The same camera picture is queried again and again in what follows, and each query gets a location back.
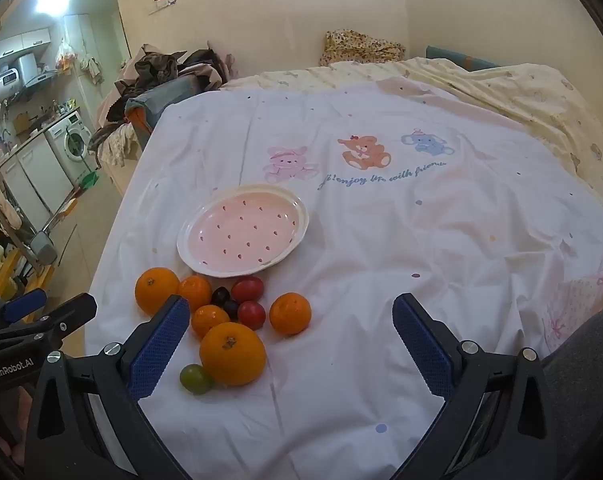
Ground pink printed cloth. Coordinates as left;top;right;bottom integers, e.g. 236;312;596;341
540;245;603;356

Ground hanging plastic bag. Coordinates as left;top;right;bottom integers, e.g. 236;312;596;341
54;35;80;72

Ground teal pillow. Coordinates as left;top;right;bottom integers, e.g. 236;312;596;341
425;45;502;72

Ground pink white seed-print plate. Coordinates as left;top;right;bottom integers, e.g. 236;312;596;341
176;184;309;278

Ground small tangerine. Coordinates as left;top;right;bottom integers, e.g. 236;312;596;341
178;275;214;313
268;292;313;336
190;304;231;340

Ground green cherry tomato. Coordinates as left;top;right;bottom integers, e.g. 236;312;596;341
180;364;214;395

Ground white water heater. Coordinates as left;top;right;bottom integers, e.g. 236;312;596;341
0;52;38;111

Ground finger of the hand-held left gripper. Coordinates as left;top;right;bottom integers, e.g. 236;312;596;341
0;292;98;356
2;288;48;325

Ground red cherry tomato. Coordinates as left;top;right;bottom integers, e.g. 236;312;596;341
237;300;267;331
230;275;265;304

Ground white washing machine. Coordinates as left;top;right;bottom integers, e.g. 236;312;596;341
44;110;96;187

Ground pale yellow printed quilt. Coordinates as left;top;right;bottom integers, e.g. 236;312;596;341
220;56;603;213

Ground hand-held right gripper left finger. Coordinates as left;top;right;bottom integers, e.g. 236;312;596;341
26;295;192;480

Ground large orange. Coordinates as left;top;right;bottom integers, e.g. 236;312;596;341
134;266;181;317
199;322;267;387

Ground person's grey trouser leg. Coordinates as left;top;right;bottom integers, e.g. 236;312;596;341
541;305;603;466

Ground green dustpan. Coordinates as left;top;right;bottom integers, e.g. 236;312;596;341
76;157;101;191

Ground white animal-print blanket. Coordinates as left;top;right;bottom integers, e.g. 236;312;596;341
84;74;603;480

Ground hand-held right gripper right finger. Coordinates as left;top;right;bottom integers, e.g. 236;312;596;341
391;293;558;480

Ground pile of clothes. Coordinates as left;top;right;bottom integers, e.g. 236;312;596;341
88;44;238;170

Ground yellow wooden rack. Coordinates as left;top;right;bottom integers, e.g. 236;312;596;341
0;220;25;301

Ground white wall cabinets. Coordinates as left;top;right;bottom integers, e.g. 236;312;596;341
0;27;53;63

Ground white base cabinets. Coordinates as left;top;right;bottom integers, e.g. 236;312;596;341
0;132;75;221

